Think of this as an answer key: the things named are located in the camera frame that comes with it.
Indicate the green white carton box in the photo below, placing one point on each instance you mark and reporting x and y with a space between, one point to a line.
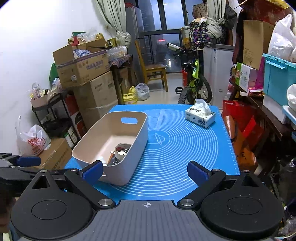
245 76

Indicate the clear plastic bag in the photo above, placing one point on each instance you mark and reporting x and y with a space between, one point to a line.
142 91

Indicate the floor cardboard box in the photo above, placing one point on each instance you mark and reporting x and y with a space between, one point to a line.
56 156

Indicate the black remote control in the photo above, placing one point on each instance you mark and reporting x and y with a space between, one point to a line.
117 156

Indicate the white tissue pack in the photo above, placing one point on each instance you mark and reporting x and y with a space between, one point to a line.
200 114

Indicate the white red plastic bag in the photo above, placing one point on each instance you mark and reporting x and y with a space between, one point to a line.
33 142

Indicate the large lower cardboard box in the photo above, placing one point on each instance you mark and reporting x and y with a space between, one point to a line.
96 98

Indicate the wooden chair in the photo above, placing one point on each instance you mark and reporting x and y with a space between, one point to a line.
152 72

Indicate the teal plastic crate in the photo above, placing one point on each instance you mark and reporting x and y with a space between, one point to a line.
279 75

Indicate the white pill bottle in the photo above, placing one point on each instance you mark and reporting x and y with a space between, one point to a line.
104 161

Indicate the yellow detergent jug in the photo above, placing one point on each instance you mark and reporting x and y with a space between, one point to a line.
131 96

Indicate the top cardboard box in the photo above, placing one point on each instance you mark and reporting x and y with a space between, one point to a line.
79 64

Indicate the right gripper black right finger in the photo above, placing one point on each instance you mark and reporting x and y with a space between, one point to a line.
207 182

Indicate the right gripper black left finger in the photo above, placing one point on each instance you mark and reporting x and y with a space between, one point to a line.
81 183

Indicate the black metal shelf rack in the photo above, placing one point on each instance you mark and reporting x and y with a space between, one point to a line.
58 114

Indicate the beige plastic storage bin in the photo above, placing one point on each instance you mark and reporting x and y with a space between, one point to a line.
119 129

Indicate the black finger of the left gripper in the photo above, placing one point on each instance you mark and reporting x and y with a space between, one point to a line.
9 160

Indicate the green black bicycle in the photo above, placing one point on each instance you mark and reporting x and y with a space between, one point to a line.
195 85

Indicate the blue silicone baking mat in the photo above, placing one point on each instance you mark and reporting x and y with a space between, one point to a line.
173 142

